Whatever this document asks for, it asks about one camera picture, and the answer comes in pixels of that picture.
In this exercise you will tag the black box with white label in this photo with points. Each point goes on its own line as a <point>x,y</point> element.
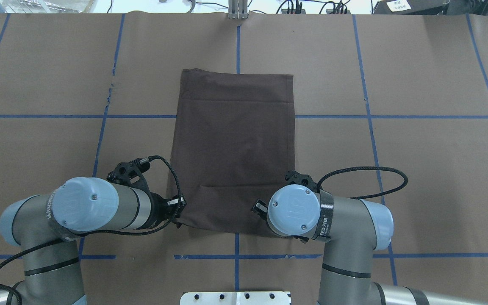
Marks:
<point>410,7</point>

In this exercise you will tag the dark brown t-shirt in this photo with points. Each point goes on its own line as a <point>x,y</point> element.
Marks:
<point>234,140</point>

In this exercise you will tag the aluminium frame post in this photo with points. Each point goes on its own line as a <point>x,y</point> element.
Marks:
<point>238,9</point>

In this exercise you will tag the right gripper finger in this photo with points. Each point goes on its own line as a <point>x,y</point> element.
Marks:
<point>260,208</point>

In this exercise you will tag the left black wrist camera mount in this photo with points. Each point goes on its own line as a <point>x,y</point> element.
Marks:
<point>131,174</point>

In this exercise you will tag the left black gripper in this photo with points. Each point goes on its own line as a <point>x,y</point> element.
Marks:
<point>156,207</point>

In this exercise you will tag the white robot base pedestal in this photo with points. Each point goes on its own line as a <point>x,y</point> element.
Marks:
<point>237,298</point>

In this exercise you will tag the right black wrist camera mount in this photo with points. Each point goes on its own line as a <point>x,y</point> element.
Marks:
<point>296,178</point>

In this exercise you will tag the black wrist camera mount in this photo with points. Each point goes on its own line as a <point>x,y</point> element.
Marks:
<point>296,178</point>
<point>131,174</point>

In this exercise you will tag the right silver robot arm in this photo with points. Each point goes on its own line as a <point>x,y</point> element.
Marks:
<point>352,229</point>

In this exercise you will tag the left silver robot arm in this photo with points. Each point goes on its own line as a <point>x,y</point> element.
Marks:
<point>48,227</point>

